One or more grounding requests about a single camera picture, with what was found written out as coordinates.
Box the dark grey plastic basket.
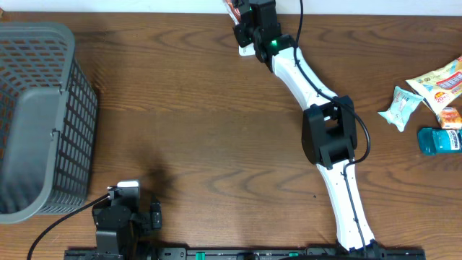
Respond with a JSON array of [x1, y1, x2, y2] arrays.
[[1, 22, 98, 225]]

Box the light green wet wipes pack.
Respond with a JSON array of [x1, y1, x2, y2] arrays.
[[378, 86, 423, 132]]

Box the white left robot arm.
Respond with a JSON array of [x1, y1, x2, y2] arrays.
[[92, 186, 162, 260]]

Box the red snack package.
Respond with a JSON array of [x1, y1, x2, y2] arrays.
[[223, 0, 241, 25]]

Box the yellow white snack bag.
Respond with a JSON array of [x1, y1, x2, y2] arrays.
[[406, 56, 461, 114]]

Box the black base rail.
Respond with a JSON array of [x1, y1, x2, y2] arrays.
[[64, 245, 426, 260]]

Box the white barcode scanner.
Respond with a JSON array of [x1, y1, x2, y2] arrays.
[[238, 43, 256, 56]]

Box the teal mouthwash bottle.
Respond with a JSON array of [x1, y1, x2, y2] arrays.
[[417, 128, 461, 156]]

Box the orange tissue pack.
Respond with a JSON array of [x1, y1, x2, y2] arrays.
[[437, 107, 462, 129]]

